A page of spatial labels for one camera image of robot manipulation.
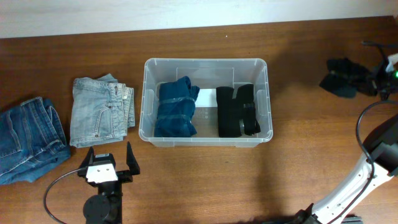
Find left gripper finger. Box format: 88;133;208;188
79;147;95;169
126;141;141;175

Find dark navy garment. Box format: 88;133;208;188
319;58;377;98

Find light blue jeans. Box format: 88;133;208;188
70;73;136;148

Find teal blue garment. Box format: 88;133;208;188
154;76;200;138

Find clear plastic storage bin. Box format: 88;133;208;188
139;58;274;147

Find black garment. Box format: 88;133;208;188
216;84;261;138

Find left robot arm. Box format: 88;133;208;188
78;143;141;224

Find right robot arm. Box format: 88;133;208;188
292;54;397;223

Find dark blue folded jeans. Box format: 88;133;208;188
1;97;71;185

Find white label in bin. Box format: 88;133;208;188
195;88;218;108

